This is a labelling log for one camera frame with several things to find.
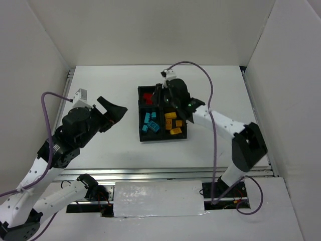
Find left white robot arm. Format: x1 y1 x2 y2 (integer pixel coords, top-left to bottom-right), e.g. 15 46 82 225
1 96 127 240

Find blue long lego brick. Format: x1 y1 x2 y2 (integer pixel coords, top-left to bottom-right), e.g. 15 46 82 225
144 112 151 125

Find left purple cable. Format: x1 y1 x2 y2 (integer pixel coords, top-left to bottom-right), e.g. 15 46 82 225
0 92 75 241

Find cyan rounded lego piece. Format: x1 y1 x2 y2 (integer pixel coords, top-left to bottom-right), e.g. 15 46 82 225
147 120 160 133

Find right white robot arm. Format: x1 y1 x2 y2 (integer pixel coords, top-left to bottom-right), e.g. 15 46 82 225
151 78 268 192

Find red lego brick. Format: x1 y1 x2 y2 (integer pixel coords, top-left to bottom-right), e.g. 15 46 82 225
142 93 153 105

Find aluminium frame rail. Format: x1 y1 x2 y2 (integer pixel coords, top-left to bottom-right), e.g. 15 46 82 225
55 167 274 181

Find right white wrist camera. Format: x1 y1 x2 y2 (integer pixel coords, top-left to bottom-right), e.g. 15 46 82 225
161 69 177 88

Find black four-compartment sorting tray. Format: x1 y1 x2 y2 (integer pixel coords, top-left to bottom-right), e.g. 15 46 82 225
137 85 187 142

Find yellow rounded lego brick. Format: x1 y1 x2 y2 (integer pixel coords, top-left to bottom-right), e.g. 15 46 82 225
170 128 182 135

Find small yellow lego brick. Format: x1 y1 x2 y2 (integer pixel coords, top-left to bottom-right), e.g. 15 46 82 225
175 120 183 128

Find small cyan lego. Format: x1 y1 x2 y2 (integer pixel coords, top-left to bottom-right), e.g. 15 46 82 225
141 125 148 133

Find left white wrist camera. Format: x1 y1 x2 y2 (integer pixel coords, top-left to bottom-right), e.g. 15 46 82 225
72 88 89 108

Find white foil-covered panel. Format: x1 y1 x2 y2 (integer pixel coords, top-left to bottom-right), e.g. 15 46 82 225
113 180 205 217

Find yellow long lego brick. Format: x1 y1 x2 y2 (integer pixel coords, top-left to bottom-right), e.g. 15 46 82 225
164 112 177 119

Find yellow butterfly lego piece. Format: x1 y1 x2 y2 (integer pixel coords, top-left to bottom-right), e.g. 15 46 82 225
166 119 172 128

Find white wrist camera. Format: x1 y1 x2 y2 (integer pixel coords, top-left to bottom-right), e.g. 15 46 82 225
72 88 89 108
161 69 177 88

